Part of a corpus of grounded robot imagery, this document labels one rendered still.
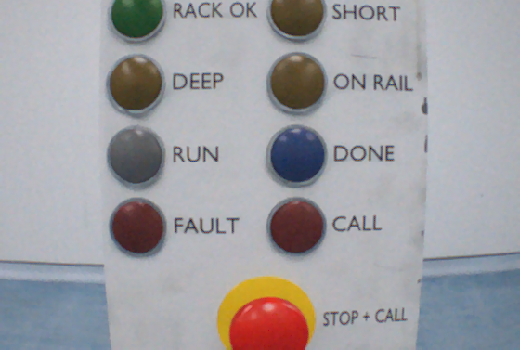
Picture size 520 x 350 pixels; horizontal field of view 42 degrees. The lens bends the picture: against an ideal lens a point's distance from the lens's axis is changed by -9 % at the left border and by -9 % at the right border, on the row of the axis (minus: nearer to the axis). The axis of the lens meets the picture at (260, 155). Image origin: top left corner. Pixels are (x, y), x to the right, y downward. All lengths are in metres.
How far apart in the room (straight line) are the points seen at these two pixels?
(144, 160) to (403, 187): 0.13
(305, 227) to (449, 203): 3.88
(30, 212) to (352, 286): 3.81
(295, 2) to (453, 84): 3.84
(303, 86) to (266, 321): 0.12
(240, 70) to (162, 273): 0.11
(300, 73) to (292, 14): 0.03
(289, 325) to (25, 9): 3.83
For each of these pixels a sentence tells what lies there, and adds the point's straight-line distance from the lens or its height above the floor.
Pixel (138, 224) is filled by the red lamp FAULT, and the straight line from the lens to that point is 0.36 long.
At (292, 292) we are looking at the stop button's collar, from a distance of 0.38.
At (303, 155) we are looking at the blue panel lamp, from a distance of 0.36.
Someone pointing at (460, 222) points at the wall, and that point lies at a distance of 4.28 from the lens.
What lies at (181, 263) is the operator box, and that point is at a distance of 0.37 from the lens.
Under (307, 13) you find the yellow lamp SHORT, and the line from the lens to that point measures 0.36.
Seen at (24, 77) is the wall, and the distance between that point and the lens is 4.09.
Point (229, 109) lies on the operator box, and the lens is 0.36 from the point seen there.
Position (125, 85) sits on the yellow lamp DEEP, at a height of 1.09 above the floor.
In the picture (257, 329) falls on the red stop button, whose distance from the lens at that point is 0.35.
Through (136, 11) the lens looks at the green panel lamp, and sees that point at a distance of 0.36.
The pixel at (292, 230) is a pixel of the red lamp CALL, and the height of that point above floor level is 1.02.
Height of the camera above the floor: 1.09
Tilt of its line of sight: 5 degrees down
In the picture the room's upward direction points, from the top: straight up
